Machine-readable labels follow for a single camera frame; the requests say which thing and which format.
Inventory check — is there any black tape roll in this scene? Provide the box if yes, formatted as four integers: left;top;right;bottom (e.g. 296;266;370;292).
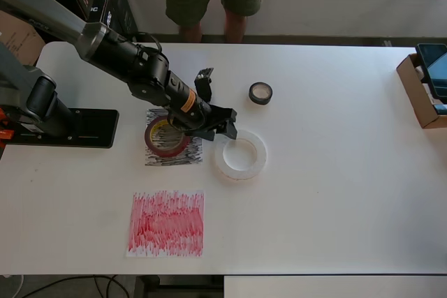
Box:
248;81;274;106

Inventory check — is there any black floor cable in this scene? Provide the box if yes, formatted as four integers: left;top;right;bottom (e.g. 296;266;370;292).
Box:
20;274;138;298

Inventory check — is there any black table leg frame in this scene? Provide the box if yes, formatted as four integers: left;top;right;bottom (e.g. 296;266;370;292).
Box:
134;274;224;298

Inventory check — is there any white tape roll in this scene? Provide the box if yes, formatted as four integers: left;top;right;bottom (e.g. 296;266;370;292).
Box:
213;129;269;183

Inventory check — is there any blank white paper sheet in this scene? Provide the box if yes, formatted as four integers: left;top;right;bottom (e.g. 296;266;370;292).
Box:
153;49;207;90

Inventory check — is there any red scribbled paper sheet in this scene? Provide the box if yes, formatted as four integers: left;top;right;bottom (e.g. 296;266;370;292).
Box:
125;189;205;258

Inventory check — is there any black scribbled paper sheet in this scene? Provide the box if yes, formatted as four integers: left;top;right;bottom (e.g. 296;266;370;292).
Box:
144;107;204;167

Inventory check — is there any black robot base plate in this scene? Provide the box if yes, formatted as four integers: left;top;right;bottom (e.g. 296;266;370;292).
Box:
6;108;120;149

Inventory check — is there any white floor cable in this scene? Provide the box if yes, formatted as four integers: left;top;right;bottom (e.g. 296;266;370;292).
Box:
0;273;25;295

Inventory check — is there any red tape roll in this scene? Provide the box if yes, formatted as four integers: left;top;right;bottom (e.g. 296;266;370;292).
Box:
144;114;192;156

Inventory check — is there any white board panel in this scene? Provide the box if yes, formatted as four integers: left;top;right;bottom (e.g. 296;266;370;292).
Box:
223;275;447;298

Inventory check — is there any small open cardboard box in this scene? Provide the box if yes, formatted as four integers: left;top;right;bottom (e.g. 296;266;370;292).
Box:
396;53;447;130

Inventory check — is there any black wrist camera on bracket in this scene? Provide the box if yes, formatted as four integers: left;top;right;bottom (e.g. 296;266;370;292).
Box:
193;66;214;103

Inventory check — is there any orange clamp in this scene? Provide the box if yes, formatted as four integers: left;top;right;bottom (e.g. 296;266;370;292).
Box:
0;109;15;141

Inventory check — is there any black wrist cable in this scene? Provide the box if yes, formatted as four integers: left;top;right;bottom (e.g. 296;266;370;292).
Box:
135;31;186;135

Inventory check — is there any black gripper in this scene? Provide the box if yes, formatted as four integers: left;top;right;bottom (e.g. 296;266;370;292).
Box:
180;100;240;142

